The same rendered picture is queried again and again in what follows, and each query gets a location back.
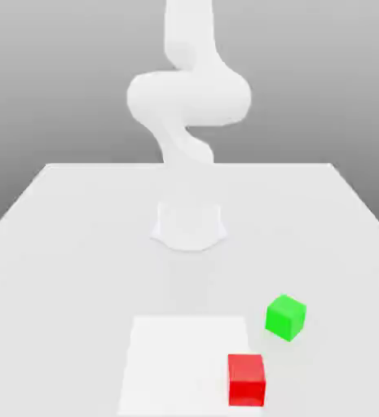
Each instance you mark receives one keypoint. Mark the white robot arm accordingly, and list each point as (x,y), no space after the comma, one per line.
(189,97)

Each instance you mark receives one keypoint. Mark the small green cube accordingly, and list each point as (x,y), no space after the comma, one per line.
(285,317)

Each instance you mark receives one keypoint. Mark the small red cube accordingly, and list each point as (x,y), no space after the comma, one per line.
(246,381)

